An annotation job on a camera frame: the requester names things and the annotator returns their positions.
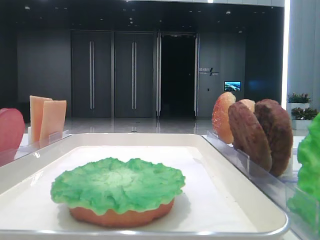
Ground red tomato slice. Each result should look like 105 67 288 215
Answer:
0 108 25 152

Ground green lettuce leaf on tray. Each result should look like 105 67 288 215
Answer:
50 157 186 216

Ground brown meat patty left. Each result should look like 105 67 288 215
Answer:
228 101 272 172

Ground brown meat patty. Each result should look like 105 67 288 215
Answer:
254 99 293 177
228 101 272 172

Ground orange cheese slice right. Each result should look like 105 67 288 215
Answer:
39 100 67 141

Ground orange cheese slice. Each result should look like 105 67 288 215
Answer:
29 95 53 143
39 100 67 141

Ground brown meat patty right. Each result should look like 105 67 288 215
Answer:
254 99 293 177

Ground orange cheese slice left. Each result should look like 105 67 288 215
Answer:
29 95 53 143

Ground green lettuce leaf in rack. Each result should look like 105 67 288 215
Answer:
287 115 320 229

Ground sesame bun half right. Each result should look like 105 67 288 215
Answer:
240 99 255 112

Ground white rectangular metal tray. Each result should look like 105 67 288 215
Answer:
0 133 290 240

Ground bottom bun on tray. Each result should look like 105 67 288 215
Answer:
69 198 175 228

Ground potted plants in planter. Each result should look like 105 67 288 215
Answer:
286 93 311 130

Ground clear acrylic rack left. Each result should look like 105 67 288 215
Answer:
0 130 70 167

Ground clear acrylic rack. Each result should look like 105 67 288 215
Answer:
203 131 320 240
0 130 70 167

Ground clear acrylic rack right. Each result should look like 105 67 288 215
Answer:
203 131 320 240

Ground small wall screen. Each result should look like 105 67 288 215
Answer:
224 81 241 92

